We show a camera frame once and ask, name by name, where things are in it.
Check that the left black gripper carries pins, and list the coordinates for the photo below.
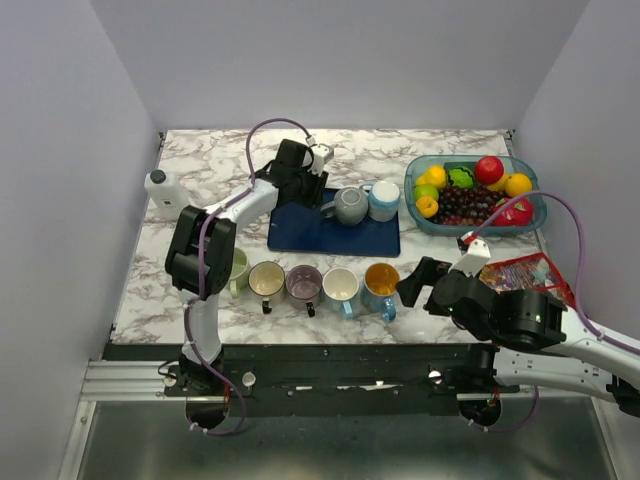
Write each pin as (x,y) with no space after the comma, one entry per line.
(318,185)

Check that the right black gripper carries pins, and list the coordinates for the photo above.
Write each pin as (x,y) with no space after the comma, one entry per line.
(426,271)

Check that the blue mug tan rim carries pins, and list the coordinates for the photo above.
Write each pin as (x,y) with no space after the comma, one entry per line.
(379,289)

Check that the grey-blue round mug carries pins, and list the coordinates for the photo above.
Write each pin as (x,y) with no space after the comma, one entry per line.
(349,206)

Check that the blue white mug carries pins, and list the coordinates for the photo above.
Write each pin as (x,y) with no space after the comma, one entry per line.
(383,198)

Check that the light blue faceted mug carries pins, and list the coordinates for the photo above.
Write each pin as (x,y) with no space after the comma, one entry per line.
(341,288)

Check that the lilac mug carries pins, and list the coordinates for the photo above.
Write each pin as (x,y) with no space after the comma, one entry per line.
(304,288)

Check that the cream textured mug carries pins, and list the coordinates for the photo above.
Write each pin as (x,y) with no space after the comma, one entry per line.
(267,283)

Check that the light green mug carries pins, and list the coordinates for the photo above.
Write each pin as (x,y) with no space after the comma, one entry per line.
(239,277)

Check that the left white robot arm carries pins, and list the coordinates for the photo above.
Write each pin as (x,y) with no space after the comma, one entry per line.
(200,256)

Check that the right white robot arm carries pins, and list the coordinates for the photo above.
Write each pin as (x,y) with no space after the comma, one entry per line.
(537,339)

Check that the yellow toy pepper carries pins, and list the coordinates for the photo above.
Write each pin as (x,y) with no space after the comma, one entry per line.
(427,206)

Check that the dark blue tray mat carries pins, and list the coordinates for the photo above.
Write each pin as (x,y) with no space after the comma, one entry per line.
(294,228)

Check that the purple toy grapes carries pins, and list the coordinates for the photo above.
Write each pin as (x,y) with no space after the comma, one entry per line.
(459,206)

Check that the green toy lime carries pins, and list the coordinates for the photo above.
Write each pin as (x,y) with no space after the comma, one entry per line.
(425,190)

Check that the yellow toy lemon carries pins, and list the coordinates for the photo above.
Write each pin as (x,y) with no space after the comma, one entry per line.
(434,176)

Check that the green toy watermelon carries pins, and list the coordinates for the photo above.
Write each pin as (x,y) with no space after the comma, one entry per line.
(462,177)

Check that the red snack bag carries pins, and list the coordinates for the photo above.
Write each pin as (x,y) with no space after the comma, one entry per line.
(535,271)

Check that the red toy dragon fruit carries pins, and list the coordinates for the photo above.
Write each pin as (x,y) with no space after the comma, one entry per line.
(519,214)

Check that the yellow toy banana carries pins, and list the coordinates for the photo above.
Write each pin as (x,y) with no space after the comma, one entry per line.
(499,186)

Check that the red toy apple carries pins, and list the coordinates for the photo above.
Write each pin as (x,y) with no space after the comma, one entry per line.
(488,170)

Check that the orange toy orange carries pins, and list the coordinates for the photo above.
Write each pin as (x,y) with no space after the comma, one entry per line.
(517,184)

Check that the white bottle black cap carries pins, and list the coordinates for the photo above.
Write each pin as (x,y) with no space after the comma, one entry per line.
(167,193)

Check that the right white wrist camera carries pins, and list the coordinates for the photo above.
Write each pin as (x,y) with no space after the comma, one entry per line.
(475,254)

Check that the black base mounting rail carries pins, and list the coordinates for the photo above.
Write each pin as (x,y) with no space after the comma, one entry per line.
(328,380)

